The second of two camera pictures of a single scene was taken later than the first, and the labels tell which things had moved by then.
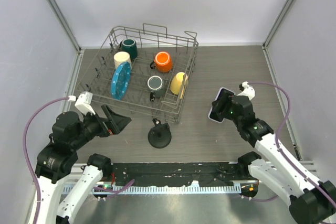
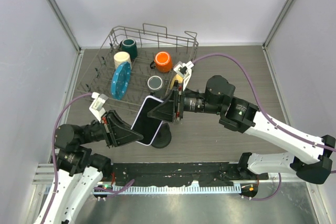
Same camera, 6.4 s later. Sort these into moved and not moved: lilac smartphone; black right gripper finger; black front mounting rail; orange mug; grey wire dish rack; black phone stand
Moved: lilac smartphone; black right gripper finger
Not moved: grey wire dish rack; orange mug; black front mounting rail; black phone stand
